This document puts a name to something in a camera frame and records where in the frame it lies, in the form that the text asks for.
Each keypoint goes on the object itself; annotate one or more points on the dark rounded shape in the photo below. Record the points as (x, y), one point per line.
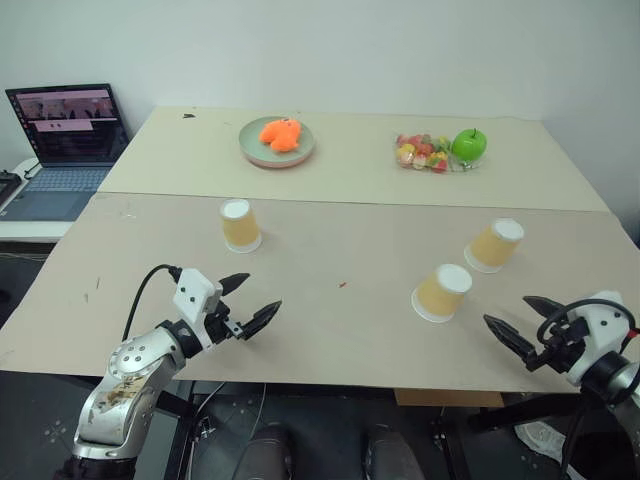
(267, 452)
(392, 452)

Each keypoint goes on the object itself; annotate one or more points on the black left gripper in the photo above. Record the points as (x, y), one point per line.
(220, 327)

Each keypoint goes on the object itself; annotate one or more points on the white crumpled cloth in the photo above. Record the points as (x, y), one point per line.
(540, 437)

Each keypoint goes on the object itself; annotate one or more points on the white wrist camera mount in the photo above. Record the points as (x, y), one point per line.
(600, 320)
(192, 295)

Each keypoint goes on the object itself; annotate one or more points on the pale green round plate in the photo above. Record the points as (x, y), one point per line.
(255, 147)

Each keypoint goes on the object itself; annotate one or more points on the clear tray of candies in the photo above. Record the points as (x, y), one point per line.
(420, 152)

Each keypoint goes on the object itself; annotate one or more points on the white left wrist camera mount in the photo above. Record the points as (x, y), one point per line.
(192, 295)

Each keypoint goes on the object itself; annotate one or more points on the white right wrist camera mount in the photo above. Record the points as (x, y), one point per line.
(600, 320)

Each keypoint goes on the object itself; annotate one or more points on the orange plush toy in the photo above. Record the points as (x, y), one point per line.
(281, 134)

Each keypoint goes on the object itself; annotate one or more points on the tan paper cup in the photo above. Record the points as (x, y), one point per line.
(440, 295)
(240, 230)
(492, 247)

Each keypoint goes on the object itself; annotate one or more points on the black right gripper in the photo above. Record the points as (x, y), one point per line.
(560, 345)

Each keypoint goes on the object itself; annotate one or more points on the black table frame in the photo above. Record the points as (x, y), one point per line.
(520, 410)

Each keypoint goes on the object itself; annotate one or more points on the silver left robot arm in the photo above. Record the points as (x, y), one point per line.
(131, 380)

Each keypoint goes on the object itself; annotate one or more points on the brown cardboard piece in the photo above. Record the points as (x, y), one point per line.
(450, 398)

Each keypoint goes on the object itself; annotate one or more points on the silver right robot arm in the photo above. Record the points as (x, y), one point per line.
(617, 380)

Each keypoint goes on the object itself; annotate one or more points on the green apple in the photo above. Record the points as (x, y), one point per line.
(469, 145)

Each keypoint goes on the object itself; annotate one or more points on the open grey laptop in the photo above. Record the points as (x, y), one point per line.
(65, 135)

